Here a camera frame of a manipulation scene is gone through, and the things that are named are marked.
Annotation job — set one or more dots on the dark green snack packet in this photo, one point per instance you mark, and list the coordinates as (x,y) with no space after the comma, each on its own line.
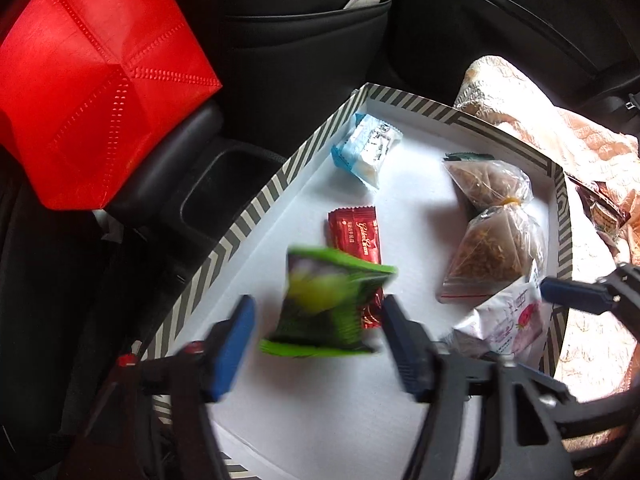
(465,156)

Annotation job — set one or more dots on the red fabric bag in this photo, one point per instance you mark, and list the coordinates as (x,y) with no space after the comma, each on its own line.
(90,85)

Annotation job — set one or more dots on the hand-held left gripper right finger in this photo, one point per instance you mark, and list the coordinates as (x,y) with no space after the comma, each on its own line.
(405,355)

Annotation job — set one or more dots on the clear bag of brown snack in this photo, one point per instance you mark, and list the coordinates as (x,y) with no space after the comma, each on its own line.
(492,250)

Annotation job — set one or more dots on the black seat pocket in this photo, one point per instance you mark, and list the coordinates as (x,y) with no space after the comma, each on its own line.
(300,30)

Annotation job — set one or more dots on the striped cardboard box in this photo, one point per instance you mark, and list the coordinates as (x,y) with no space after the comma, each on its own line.
(310,410)

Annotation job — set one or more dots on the red cream biscuit packet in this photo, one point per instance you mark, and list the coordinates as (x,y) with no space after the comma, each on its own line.
(600,205)

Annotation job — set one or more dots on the blue white snack packet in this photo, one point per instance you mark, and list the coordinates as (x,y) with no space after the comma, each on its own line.
(367,152)

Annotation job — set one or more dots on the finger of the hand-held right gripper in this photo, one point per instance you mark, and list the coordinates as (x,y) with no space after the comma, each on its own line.
(575,294)

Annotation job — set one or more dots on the black car console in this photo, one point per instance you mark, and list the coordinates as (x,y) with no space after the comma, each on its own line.
(165,160)

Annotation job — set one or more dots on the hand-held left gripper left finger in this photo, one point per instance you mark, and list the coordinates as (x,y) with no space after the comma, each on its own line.
(232,355)

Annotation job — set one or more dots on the black leather car seat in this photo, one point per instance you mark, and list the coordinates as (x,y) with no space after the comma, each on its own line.
(280,85)

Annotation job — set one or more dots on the seat belt buckle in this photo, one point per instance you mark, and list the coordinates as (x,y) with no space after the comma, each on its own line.
(627,105)

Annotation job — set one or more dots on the bright green snack packet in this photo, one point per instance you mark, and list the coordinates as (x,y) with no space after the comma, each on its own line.
(320,320)

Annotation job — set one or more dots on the small dark red packet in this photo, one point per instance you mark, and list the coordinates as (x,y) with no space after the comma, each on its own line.
(352,232)

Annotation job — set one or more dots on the peach quilted blanket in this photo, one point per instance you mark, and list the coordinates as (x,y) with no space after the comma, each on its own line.
(590,150)

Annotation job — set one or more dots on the white pink snack packet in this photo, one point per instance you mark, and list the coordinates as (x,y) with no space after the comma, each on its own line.
(505,325)

